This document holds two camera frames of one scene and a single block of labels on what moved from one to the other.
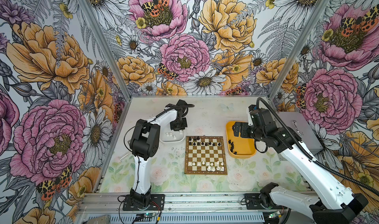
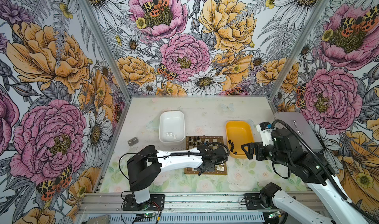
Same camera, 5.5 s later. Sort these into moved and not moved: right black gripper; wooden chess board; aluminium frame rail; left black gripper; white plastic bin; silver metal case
Moved: left black gripper; right black gripper
Not moved: aluminium frame rail; white plastic bin; silver metal case; wooden chess board
